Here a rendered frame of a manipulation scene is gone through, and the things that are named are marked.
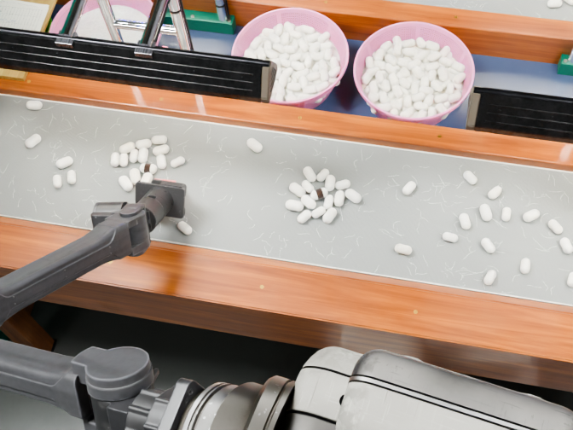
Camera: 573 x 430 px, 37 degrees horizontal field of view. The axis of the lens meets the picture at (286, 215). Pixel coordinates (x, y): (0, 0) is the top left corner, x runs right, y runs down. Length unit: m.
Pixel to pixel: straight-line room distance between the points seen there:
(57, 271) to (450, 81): 0.99
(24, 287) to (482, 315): 0.84
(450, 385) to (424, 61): 1.36
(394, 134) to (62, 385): 1.00
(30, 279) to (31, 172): 0.56
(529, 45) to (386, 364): 1.43
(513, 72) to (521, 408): 1.43
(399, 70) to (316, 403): 1.20
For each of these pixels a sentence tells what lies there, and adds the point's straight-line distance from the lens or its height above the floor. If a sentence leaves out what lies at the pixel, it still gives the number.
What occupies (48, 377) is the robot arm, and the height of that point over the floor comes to 1.31.
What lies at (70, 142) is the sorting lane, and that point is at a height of 0.74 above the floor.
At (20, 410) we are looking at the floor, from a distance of 2.53.
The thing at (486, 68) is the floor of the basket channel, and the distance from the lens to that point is 2.06.
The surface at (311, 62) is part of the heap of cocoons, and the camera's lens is 1.96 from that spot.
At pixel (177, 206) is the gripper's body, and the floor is 0.82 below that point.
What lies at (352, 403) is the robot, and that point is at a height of 1.64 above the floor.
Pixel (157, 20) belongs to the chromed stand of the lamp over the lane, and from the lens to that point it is 1.58.
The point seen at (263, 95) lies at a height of 1.06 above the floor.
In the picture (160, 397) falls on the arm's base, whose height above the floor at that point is 1.38.
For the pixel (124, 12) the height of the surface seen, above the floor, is 0.73.
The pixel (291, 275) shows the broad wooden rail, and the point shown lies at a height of 0.77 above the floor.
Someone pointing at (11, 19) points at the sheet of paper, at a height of 0.78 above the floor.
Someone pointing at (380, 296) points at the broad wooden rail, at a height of 0.76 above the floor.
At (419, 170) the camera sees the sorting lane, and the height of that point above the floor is 0.74.
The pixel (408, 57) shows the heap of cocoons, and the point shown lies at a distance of 1.99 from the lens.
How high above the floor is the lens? 2.31
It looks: 63 degrees down
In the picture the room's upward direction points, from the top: 7 degrees counter-clockwise
